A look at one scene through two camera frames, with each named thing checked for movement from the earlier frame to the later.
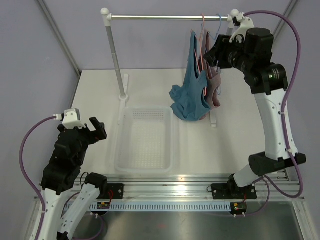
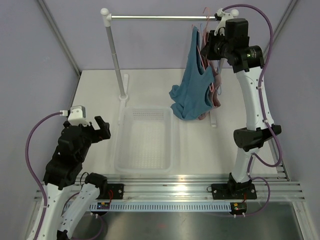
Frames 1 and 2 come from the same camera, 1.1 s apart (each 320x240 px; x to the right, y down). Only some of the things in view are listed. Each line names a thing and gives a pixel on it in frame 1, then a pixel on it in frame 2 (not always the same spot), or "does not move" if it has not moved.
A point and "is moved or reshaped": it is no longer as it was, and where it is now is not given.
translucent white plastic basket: [144, 140] does not move
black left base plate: [115, 191] does not move
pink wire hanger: [201, 51] to [210, 84]
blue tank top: [188, 100] is moved or reshaped
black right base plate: [226, 191] does not move
